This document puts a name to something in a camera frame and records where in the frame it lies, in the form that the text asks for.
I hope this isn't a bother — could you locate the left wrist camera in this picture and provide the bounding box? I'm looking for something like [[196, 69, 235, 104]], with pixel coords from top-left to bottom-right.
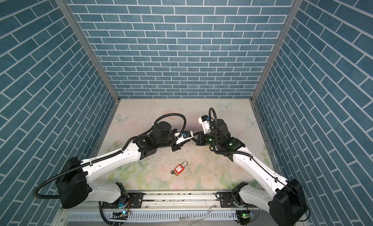
[[174, 130, 193, 141]]

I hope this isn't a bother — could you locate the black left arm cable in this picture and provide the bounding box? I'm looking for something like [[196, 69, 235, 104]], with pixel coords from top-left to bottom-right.
[[32, 113, 187, 200]]

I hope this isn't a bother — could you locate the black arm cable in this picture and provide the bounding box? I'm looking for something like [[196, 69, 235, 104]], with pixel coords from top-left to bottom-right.
[[208, 107, 311, 222], [32, 113, 187, 200]]

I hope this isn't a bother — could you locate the aluminium left corner post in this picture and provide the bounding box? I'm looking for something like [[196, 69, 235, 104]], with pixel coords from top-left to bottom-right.
[[54, 0, 120, 103]]

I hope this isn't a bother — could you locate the aluminium right corner post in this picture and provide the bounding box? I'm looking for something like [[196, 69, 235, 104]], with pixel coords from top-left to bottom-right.
[[251, 0, 303, 102]]

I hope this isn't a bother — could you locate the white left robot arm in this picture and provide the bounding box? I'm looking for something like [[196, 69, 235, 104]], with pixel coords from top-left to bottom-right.
[[56, 122, 193, 209]]

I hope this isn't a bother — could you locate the red safety padlock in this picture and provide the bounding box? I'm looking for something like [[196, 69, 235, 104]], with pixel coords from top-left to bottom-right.
[[173, 161, 188, 176]]

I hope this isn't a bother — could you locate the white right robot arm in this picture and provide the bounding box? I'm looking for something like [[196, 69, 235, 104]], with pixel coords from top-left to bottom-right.
[[195, 115, 310, 226]]

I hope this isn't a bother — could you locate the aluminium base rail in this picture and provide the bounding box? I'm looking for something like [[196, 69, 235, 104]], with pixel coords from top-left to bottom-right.
[[51, 190, 309, 226]]

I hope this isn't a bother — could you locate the aluminium corner post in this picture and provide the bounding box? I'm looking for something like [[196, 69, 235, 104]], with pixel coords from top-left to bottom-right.
[[54, 0, 120, 103], [251, 0, 303, 102]]

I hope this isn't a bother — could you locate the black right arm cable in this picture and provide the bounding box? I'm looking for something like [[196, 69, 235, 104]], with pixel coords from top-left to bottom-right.
[[208, 107, 311, 222]]

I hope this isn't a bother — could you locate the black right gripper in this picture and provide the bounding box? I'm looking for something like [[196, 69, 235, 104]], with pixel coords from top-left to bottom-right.
[[190, 131, 221, 148]]

